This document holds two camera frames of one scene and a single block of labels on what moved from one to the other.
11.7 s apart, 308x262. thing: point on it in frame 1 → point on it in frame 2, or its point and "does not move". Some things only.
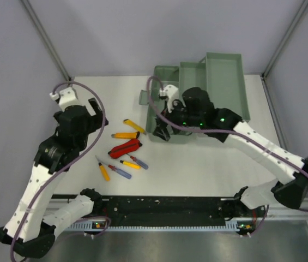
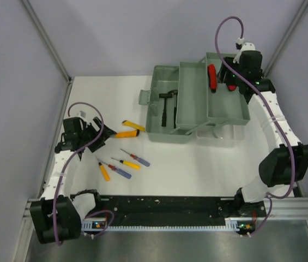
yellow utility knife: [128, 122] does not move
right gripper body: [181, 116] → [231, 79]
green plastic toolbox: [222, 76] does not move
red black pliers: [118, 151] → [212, 79]
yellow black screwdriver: [131, 165] does not move
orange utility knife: [131, 135] does not move
